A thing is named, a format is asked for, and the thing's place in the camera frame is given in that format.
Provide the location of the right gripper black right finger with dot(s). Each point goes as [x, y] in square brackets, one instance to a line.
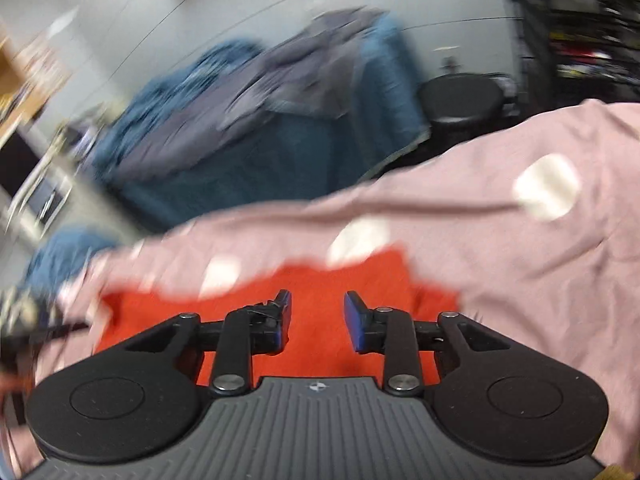
[401, 339]

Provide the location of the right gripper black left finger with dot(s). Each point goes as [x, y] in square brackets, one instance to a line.
[183, 341]

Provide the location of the red knit sweater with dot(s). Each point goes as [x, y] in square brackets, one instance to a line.
[318, 340]

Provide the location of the pink polka dot bedsheet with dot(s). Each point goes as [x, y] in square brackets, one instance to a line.
[536, 228]

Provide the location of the blue crumpled cloth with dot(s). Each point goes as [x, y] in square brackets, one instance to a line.
[62, 257]

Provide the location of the dark treatment bed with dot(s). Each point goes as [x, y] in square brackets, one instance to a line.
[187, 166]

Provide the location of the black round stool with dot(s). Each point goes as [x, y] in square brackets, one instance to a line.
[459, 107]

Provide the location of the blue crumpled blanket on bed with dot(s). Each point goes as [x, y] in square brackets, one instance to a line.
[163, 96]

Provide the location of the grey towel on bed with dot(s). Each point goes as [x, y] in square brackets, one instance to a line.
[311, 74]

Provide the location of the black wire shelf rack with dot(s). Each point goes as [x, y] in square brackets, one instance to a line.
[576, 50]

